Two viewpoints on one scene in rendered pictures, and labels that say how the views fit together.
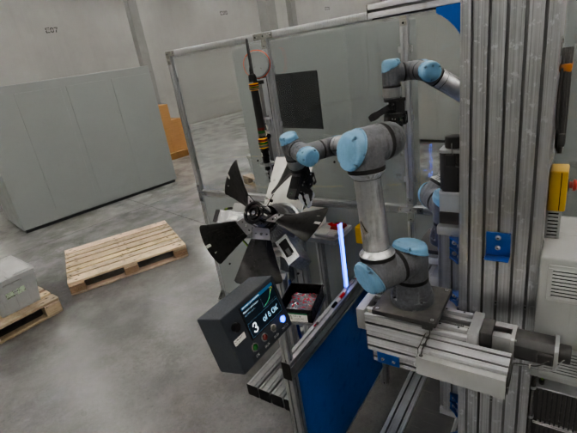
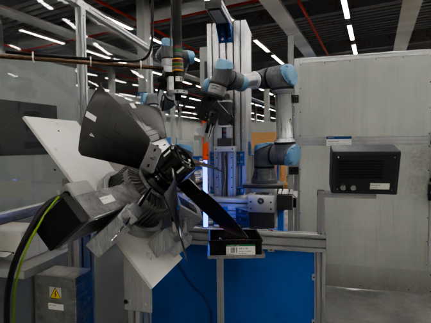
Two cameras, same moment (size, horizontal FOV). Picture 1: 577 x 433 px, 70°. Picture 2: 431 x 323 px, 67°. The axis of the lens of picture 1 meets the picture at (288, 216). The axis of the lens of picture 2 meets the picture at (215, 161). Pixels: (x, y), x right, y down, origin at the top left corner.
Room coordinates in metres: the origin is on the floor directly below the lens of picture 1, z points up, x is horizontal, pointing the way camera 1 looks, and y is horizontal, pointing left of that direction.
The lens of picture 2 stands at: (2.23, 1.24, 1.26)
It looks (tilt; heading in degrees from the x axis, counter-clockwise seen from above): 3 degrees down; 248
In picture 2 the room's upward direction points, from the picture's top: 1 degrees counter-clockwise
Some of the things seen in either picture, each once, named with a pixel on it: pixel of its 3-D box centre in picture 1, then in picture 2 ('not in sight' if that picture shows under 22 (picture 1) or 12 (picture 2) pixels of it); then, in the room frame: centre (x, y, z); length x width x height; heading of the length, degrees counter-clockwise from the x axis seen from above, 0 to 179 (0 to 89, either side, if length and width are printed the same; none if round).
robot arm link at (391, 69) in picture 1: (391, 73); (167, 49); (1.79, -0.51, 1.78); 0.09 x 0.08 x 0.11; 92
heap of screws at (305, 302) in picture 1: (301, 305); not in sight; (1.64, 0.00, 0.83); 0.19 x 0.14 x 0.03; 159
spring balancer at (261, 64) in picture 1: (257, 64); not in sight; (2.62, 0.05, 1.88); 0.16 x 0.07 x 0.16; 89
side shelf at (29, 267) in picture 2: (318, 231); (36, 254); (2.41, -0.17, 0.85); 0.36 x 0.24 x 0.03; 54
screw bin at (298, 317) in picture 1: (301, 302); (234, 242); (1.65, 0.00, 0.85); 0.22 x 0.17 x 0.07; 159
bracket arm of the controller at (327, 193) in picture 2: not in sight; (345, 193); (1.18, 0.15, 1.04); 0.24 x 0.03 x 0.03; 144
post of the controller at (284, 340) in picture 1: (283, 338); (321, 211); (1.26, 0.08, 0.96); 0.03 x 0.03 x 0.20; 54
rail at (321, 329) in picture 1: (340, 306); (226, 236); (1.60, -0.17, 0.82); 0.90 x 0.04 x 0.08; 144
